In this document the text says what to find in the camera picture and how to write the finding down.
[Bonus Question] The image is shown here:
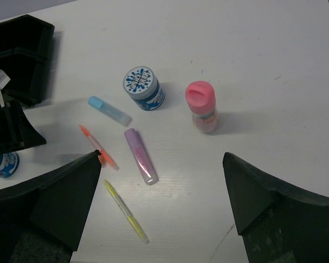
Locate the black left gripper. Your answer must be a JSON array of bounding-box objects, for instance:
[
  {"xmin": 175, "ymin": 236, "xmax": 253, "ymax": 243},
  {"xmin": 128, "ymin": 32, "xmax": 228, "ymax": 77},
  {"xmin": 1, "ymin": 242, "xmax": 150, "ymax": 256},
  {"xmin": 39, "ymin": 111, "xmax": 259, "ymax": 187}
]
[{"xmin": 0, "ymin": 94, "xmax": 47, "ymax": 153}]

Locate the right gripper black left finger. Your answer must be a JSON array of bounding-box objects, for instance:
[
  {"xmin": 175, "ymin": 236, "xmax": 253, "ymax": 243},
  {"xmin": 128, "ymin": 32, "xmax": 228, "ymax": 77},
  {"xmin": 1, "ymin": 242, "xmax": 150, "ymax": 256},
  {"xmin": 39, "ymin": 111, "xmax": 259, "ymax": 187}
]
[{"xmin": 0, "ymin": 151, "xmax": 101, "ymax": 262}]

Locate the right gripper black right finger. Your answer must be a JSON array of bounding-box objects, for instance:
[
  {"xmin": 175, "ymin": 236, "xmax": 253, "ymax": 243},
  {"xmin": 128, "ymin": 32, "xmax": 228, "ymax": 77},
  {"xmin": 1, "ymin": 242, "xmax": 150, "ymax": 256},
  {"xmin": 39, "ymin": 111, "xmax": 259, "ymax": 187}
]
[{"xmin": 223, "ymin": 152, "xmax": 329, "ymax": 262}]

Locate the thin yellow highlighter pen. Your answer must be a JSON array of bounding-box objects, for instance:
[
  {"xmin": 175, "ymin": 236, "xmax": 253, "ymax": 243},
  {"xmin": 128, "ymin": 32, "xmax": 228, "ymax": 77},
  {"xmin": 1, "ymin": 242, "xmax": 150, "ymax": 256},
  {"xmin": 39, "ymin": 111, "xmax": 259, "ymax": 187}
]
[{"xmin": 103, "ymin": 180, "xmax": 150, "ymax": 244}]

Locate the thin orange highlighter pen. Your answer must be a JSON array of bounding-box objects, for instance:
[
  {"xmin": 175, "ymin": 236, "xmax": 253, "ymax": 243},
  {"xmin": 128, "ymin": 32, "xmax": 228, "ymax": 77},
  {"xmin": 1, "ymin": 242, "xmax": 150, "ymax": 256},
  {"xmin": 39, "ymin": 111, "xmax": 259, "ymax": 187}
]
[{"xmin": 79, "ymin": 124, "xmax": 119, "ymax": 170}]

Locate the blue paint jar left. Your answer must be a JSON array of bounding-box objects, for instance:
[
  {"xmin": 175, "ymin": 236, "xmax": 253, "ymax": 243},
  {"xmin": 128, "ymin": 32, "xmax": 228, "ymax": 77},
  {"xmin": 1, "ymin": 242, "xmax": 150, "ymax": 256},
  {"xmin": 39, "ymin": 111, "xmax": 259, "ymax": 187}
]
[{"xmin": 0, "ymin": 152, "xmax": 20, "ymax": 178}]

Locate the blue paint jar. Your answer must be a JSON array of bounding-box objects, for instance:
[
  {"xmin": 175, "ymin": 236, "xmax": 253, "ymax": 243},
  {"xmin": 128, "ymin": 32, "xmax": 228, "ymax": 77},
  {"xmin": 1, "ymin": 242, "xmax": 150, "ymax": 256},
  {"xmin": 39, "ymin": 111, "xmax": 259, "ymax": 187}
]
[
  {"xmin": 0, "ymin": 152, "xmax": 20, "ymax": 178},
  {"xmin": 123, "ymin": 66, "xmax": 165, "ymax": 111}
]

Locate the black four-compartment organizer tray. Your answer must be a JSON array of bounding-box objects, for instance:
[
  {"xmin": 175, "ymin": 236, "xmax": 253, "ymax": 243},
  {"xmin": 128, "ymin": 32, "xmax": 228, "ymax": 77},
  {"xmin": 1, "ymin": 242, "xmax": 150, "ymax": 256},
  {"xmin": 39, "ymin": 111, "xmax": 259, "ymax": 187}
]
[{"xmin": 0, "ymin": 15, "xmax": 55, "ymax": 108}]

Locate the blue-capped glue stick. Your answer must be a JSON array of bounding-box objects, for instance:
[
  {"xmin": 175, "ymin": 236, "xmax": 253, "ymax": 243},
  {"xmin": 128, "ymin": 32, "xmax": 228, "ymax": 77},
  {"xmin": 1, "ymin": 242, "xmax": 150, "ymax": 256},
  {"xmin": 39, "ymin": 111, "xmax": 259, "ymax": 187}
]
[{"xmin": 88, "ymin": 96, "xmax": 132, "ymax": 127}]

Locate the blue paint jar right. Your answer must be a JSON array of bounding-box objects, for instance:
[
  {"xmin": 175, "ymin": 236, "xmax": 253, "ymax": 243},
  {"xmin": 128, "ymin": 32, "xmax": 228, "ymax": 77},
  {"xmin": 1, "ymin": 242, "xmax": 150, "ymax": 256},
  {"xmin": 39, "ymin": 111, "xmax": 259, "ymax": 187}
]
[{"xmin": 123, "ymin": 66, "xmax": 165, "ymax": 111}]

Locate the pink-capped glitter bottle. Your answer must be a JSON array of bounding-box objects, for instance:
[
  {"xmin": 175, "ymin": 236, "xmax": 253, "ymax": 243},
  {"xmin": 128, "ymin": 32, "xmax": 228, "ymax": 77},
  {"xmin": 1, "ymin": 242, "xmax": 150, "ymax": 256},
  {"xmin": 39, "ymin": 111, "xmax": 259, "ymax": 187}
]
[{"xmin": 185, "ymin": 81, "xmax": 218, "ymax": 133}]

